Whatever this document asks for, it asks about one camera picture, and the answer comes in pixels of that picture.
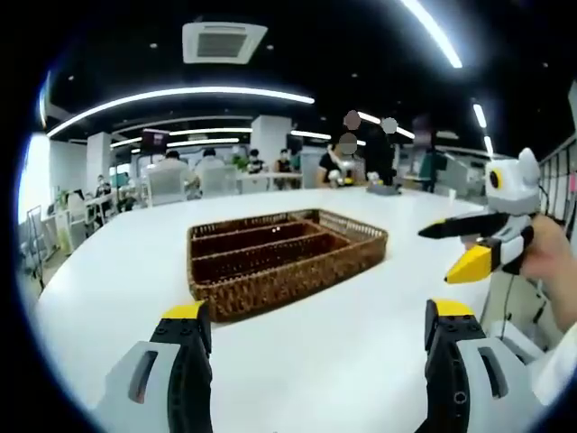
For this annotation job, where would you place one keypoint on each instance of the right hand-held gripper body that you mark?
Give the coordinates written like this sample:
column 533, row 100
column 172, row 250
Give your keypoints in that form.
column 518, row 194

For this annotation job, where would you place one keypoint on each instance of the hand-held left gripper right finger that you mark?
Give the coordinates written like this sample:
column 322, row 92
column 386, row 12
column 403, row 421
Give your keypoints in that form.
column 518, row 406

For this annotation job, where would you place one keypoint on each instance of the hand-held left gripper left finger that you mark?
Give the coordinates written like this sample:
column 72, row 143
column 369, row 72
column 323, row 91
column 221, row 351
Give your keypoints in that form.
column 117, row 406

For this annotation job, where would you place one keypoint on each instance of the brown wicker storage basket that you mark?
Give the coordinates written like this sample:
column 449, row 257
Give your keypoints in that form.
column 279, row 293

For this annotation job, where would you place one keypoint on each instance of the person's right hand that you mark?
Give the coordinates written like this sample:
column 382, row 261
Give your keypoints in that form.
column 552, row 248

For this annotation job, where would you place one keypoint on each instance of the person's white shirt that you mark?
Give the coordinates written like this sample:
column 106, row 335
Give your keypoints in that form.
column 559, row 370

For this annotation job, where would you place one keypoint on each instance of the white mesh office chair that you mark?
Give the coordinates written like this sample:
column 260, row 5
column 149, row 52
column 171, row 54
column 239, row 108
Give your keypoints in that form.
column 218, row 180
column 166, row 187

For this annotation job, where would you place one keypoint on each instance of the green potted plant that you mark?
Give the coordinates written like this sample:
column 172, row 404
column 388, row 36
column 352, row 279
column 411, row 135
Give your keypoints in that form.
column 240, row 164

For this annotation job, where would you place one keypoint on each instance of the dark hanging screen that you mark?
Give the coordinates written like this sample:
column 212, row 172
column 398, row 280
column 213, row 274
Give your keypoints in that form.
column 155, row 137

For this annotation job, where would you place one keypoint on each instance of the curved ceiling light strip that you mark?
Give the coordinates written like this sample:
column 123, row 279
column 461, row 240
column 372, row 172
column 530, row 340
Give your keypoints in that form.
column 203, row 90

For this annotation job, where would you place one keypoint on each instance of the ceiling air conditioner vent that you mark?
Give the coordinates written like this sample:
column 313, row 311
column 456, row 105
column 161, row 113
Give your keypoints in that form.
column 225, row 43

